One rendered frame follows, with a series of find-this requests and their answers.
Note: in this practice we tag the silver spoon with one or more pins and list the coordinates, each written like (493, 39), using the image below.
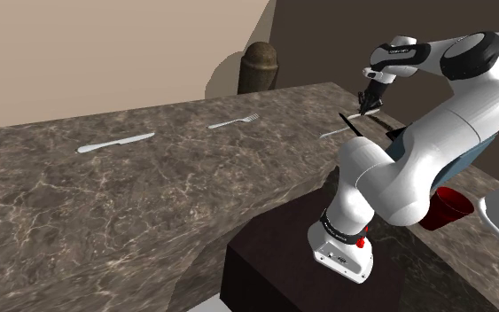
(333, 131)

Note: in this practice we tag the silver fork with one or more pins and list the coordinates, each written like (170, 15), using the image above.
(231, 122)

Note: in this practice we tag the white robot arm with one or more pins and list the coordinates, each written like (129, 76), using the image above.
(426, 160)

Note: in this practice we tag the red cup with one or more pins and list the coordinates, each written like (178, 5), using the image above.
(448, 209)

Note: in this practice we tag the brown rounded post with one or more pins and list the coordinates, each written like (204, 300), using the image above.
(257, 67)

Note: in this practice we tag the thin black stick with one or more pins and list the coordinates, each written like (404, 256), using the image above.
(349, 124)

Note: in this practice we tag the silver table knife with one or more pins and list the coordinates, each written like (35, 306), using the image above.
(115, 142)

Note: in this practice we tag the dark robot stand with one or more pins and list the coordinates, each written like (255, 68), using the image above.
(283, 263)

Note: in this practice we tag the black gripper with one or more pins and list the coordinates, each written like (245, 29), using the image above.
(374, 93)

